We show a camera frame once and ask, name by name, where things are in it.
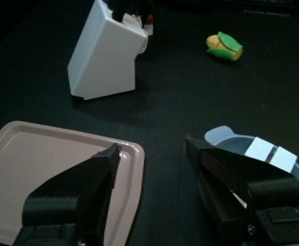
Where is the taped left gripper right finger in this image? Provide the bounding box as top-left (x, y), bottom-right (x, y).
top-left (183, 135), bottom-right (299, 246)

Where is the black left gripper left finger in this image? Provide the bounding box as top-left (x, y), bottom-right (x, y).
top-left (12, 142), bottom-right (123, 246)

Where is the pink rectangular plastic tray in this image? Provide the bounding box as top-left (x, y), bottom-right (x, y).
top-left (0, 120), bottom-right (147, 246)

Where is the light blue plastic bowl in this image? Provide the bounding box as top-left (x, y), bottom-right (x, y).
top-left (203, 125), bottom-right (299, 216)

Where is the white toy knife block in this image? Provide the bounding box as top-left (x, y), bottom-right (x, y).
top-left (66, 0), bottom-right (155, 101)

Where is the toy corn with green husk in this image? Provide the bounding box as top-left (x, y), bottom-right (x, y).
top-left (205, 31), bottom-right (246, 62)

